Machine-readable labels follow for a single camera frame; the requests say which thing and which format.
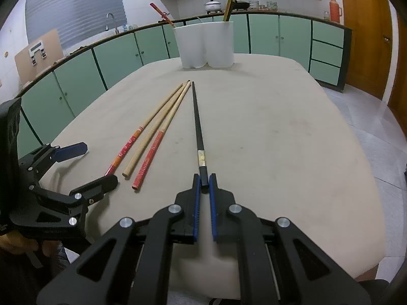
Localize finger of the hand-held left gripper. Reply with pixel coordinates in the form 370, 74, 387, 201
9, 175, 119, 240
17, 142, 89, 179

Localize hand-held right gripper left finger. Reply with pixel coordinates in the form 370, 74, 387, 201
36, 173, 202, 305

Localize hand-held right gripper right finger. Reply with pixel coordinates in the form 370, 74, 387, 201
208, 173, 372, 305

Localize red-ended bamboo chopstick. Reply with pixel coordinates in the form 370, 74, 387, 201
132, 82, 191, 191
104, 83, 185, 177
150, 3, 176, 28

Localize black chopstick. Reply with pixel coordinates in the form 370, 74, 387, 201
191, 81, 210, 195

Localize white plastic utensil holder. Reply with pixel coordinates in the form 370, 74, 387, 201
172, 21, 235, 69

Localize person's left hand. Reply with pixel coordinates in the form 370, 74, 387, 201
0, 230, 62, 259

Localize cardboard panel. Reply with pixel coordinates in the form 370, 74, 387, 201
14, 28, 62, 85

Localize green base cabinet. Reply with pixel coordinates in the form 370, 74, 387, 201
16, 11, 353, 153

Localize table with beige cloth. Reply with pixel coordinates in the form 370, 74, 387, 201
51, 53, 387, 299

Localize white device on cardboard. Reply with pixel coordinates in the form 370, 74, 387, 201
28, 41, 48, 66

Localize person's dark trousers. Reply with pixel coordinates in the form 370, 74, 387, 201
0, 254, 83, 305

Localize metal faucet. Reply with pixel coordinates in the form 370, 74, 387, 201
106, 13, 120, 35

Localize grey window blind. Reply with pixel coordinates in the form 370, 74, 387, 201
25, 0, 128, 50

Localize red thermos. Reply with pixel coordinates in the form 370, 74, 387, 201
329, 0, 343, 23

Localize wooden door with handle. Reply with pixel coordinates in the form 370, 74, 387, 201
337, 0, 393, 100

